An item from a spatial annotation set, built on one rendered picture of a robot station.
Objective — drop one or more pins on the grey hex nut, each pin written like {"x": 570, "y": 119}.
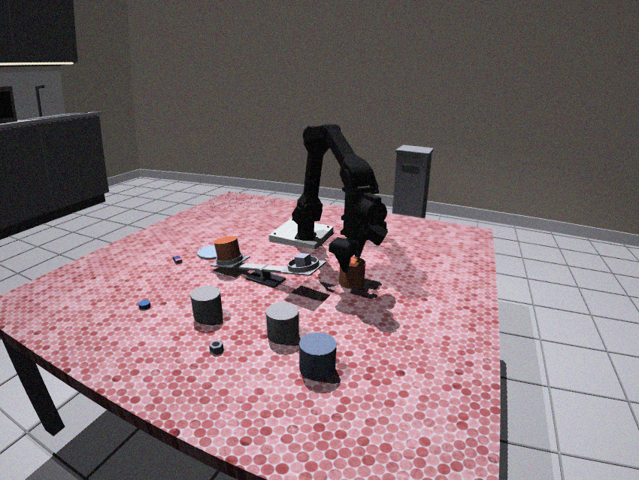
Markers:
{"x": 216, "y": 347}

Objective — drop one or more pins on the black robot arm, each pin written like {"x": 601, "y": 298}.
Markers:
{"x": 355, "y": 172}

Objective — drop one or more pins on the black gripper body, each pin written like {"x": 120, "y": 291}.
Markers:
{"x": 347, "y": 246}

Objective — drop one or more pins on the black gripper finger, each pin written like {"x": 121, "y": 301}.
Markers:
{"x": 360, "y": 245}
{"x": 343, "y": 261}

